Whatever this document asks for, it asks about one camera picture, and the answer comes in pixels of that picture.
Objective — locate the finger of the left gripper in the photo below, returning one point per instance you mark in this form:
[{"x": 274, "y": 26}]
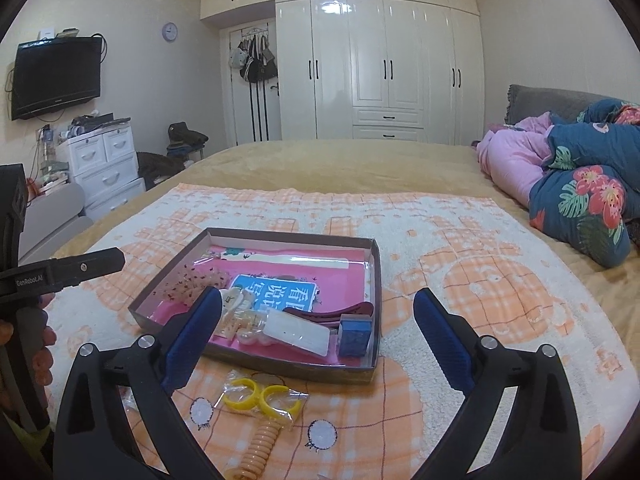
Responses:
[{"x": 53, "y": 275}]

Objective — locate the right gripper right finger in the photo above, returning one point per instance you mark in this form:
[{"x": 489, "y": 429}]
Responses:
[{"x": 541, "y": 439}]

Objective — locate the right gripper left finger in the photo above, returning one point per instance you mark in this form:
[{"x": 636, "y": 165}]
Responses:
[{"x": 93, "y": 439}]

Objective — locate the sheer red-dotted bow hairpiece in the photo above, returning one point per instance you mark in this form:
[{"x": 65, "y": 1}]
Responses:
[{"x": 191, "y": 282}]

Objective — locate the yellow hair clip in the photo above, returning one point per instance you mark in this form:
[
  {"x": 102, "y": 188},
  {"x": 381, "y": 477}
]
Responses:
[{"x": 261, "y": 396}]

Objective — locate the white claw hair clip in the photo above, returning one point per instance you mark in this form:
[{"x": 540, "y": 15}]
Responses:
[{"x": 239, "y": 320}]

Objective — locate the white card with earrings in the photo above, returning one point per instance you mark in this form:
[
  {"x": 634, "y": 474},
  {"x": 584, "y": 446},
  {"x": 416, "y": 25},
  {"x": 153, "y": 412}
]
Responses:
[{"x": 278, "y": 327}]

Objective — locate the dark red hair clip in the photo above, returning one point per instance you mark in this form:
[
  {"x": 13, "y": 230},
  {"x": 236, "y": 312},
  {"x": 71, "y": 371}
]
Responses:
[{"x": 332, "y": 318}]

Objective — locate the left hand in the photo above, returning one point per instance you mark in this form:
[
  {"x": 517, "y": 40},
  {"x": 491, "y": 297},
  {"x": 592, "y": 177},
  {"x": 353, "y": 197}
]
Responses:
[{"x": 42, "y": 361}]

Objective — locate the grey chair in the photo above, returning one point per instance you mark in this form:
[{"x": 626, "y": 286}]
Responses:
[{"x": 51, "y": 221}]

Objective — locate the white drawer cabinet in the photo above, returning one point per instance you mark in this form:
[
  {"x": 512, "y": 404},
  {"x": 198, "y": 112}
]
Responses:
[{"x": 104, "y": 163}]

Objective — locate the dark clothes pile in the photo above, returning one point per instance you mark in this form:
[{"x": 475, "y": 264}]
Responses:
[{"x": 154, "y": 169}]

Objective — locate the orange white plaid blanket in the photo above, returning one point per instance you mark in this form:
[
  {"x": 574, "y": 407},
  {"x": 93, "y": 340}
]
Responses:
[{"x": 479, "y": 261}]

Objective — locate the small blue cube box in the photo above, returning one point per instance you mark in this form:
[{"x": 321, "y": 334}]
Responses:
[{"x": 354, "y": 333}]

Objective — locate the pink book with blue label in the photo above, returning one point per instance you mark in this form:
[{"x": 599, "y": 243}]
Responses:
[{"x": 308, "y": 280}]

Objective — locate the blue floral quilt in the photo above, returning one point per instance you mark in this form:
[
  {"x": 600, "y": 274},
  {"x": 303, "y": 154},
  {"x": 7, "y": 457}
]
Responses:
[{"x": 588, "y": 195}]

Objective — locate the grey shallow cardboard box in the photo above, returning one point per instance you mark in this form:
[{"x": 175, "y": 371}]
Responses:
[{"x": 263, "y": 240}]

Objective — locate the white door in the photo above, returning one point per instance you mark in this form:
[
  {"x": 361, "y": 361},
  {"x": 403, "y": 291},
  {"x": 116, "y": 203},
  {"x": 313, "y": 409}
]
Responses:
[{"x": 251, "y": 111}]

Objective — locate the pink quilt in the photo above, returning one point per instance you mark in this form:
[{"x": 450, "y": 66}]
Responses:
[{"x": 513, "y": 156}]

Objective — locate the bags hanging on door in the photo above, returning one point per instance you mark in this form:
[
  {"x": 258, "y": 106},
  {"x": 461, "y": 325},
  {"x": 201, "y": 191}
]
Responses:
[{"x": 253, "y": 59}]

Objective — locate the tan bed cover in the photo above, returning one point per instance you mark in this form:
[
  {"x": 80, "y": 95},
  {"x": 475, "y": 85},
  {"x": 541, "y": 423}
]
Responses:
[{"x": 381, "y": 167}]

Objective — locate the grey headboard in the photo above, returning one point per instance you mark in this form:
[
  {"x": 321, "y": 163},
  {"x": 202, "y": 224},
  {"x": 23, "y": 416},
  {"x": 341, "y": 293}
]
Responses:
[{"x": 569, "y": 105}]

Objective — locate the white wardrobe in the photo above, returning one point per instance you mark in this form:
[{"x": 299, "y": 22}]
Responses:
[{"x": 409, "y": 70}]

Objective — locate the black wall television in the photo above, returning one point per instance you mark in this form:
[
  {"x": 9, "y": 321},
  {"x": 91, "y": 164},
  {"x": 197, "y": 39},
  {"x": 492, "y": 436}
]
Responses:
[{"x": 53, "y": 74}]

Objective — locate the round wall clock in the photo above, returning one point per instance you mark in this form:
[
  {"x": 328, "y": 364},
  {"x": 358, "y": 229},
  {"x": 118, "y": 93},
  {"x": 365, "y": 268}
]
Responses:
[{"x": 170, "y": 32}]

